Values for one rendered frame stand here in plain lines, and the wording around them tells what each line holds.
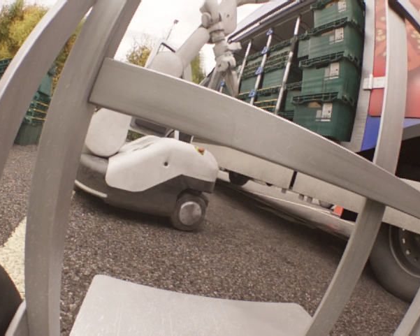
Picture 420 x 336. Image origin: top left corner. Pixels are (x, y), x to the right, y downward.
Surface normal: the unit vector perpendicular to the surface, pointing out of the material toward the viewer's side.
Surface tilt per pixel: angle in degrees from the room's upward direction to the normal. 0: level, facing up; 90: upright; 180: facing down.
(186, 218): 90
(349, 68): 93
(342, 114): 93
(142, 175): 90
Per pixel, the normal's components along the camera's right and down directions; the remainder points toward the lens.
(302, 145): 0.21, 0.09
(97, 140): 0.42, 0.15
